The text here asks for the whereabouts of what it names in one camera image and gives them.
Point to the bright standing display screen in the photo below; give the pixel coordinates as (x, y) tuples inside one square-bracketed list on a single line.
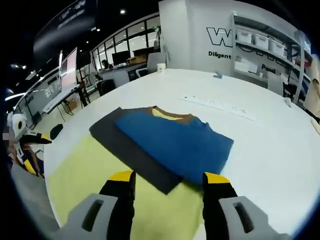
[(68, 69)]

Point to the grey office desk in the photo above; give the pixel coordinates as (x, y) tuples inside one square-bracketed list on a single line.
[(120, 73)]

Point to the black computer monitor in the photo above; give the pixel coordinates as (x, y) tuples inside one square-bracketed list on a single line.
[(121, 57)]

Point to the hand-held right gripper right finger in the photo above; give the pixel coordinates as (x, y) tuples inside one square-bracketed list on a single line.
[(215, 212)]

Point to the grey metal shelving unit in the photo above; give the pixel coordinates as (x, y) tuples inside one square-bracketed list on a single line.
[(235, 45)]

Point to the cream cloth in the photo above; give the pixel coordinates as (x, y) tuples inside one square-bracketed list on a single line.
[(316, 124)]

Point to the large dark hanging screen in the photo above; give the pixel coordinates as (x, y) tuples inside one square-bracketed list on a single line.
[(65, 22)]

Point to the small black pouch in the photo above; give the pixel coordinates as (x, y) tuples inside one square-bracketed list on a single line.
[(56, 130)]

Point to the white flat box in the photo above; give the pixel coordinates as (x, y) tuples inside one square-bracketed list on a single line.
[(246, 66)]

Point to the white paper cup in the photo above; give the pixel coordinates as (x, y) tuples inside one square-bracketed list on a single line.
[(161, 68)]

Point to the grey office chair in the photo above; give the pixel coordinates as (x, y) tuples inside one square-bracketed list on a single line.
[(153, 63)]

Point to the yellow blue grey garment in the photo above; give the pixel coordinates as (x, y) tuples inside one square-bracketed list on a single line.
[(175, 145)]

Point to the white storage bin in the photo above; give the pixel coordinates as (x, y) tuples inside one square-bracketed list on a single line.
[(261, 40), (243, 36), (277, 46)]

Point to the brown cardboard box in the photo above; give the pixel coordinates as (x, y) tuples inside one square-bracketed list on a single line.
[(136, 59)]

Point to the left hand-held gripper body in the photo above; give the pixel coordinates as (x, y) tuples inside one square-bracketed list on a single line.
[(19, 125)]

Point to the white side desk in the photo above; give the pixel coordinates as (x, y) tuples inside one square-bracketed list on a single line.
[(60, 98)]

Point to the small cardboard box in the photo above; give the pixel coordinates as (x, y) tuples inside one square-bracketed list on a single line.
[(72, 105)]

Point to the small grey blue object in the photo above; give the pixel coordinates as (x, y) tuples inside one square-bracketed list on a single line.
[(218, 75)]

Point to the small white cup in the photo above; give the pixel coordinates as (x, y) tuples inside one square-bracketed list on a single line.
[(260, 74)]

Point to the black office chair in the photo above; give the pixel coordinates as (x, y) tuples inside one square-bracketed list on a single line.
[(107, 86)]

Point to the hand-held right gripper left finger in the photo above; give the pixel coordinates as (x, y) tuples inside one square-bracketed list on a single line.
[(117, 212)]

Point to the grey chair back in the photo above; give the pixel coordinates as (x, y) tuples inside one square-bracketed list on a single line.
[(275, 84)]

